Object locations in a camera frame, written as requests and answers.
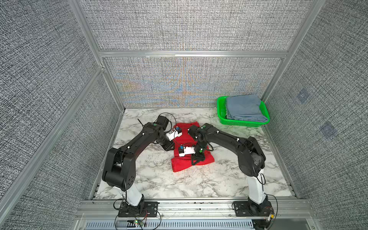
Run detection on red long pants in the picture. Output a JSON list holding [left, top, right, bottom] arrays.
[[171, 122, 200, 173]]

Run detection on white slotted cable duct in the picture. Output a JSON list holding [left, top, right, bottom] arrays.
[[84, 219, 255, 230]]

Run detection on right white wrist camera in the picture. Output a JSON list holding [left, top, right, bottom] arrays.
[[178, 146, 196, 157]]

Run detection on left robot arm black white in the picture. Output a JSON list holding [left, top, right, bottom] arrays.
[[102, 115, 174, 209]]

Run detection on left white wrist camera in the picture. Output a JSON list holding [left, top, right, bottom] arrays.
[[166, 127, 182, 141]]

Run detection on aluminium cage frame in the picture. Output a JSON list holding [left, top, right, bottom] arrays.
[[0, 0, 327, 219]]

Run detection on folded grey-blue cloth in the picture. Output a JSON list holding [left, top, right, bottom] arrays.
[[226, 94, 268, 123]]

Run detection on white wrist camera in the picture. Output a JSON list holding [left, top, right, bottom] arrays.
[[166, 127, 182, 141], [178, 146, 196, 157]]

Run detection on aluminium front rail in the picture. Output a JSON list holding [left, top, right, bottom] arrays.
[[74, 196, 316, 220]]

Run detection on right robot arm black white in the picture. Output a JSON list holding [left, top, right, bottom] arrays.
[[188, 123, 275, 217]]

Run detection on green plastic basket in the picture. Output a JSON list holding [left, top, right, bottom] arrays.
[[217, 96, 271, 127]]

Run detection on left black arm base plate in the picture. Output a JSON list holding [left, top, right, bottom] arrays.
[[118, 201, 159, 218]]

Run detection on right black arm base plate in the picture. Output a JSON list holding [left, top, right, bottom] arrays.
[[232, 199, 275, 218]]

